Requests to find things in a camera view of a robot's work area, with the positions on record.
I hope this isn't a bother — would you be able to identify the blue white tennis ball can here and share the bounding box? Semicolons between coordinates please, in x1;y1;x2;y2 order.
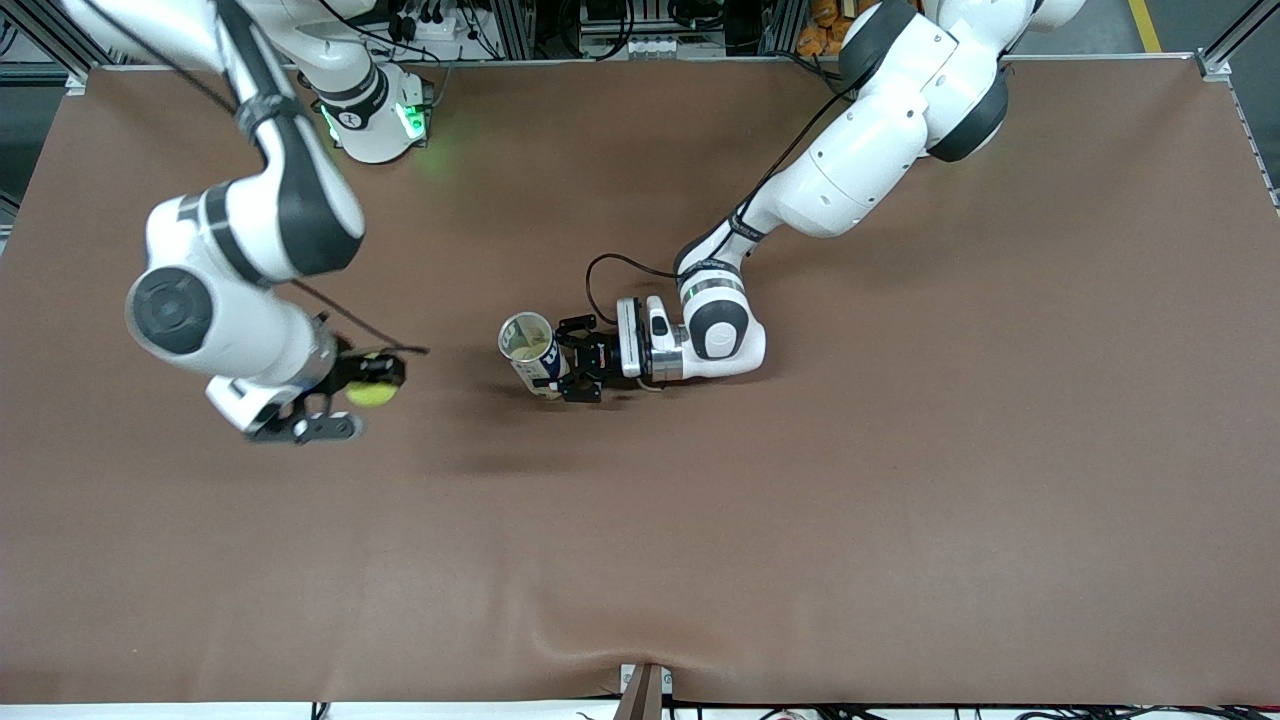
498;312;571;401

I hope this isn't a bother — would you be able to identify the white power strip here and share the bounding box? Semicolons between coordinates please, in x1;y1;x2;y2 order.
390;0;481;51

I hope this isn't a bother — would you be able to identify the bag of orange buns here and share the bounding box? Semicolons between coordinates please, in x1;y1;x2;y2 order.
797;0;851;57

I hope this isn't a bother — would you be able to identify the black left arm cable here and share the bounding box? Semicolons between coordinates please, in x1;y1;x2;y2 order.
585;55;871;326

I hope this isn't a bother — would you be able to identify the metal table edge bracket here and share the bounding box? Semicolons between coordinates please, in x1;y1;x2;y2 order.
620;662;673;720

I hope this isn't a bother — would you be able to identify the aluminium frame profile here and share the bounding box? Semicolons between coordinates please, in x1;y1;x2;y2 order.
1200;0;1280;79
20;0;121;73

